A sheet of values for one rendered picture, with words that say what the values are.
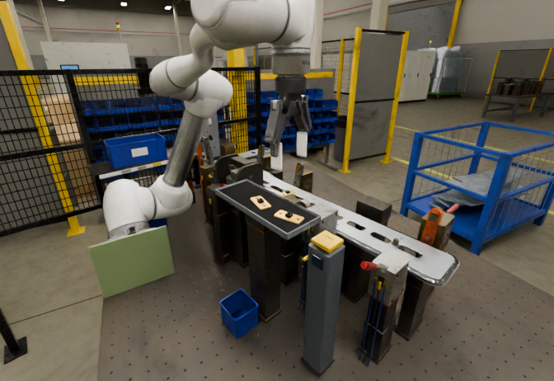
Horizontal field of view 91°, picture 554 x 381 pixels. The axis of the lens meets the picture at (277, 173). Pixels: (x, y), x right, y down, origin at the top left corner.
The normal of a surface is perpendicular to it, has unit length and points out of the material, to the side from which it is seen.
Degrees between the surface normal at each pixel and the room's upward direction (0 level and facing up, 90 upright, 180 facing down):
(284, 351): 0
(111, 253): 90
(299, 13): 87
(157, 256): 90
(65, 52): 90
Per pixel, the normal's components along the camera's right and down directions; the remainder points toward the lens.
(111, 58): 0.47, 0.33
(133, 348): 0.00, -0.93
